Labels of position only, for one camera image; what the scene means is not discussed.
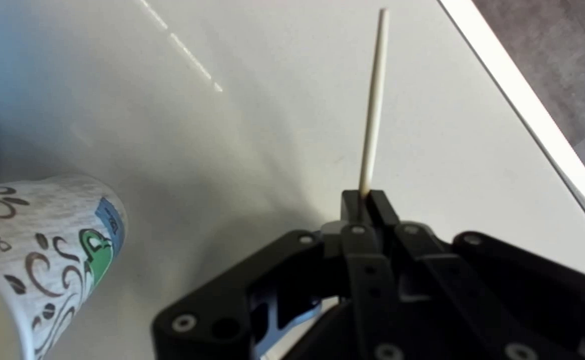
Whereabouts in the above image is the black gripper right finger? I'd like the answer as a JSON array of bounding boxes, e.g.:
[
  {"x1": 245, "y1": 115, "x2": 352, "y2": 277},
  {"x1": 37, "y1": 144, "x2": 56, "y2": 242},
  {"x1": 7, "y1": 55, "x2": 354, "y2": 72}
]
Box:
[{"x1": 366, "y1": 190, "x2": 585, "y2": 360}]

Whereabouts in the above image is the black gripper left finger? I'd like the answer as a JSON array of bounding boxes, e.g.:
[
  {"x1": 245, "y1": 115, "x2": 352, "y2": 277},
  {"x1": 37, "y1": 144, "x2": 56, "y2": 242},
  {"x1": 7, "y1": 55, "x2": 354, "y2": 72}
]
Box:
[{"x1": 152, "y1": 190, "x2": 401, "y2": 360}]

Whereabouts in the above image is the pale wooden chopstick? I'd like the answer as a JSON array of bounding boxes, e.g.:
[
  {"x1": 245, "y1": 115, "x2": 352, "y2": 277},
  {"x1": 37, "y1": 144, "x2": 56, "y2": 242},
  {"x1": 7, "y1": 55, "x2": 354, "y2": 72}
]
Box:
[{"x1": 359, "y1": 8, "x2": 390, "y2": 199}]

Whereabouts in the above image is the white patterned paper cup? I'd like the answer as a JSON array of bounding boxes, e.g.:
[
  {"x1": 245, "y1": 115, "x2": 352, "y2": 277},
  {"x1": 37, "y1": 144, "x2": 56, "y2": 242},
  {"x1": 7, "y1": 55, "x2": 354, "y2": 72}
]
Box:
[{"x1": 0, "y1": 177, "x2": 127, "y2": 360}]

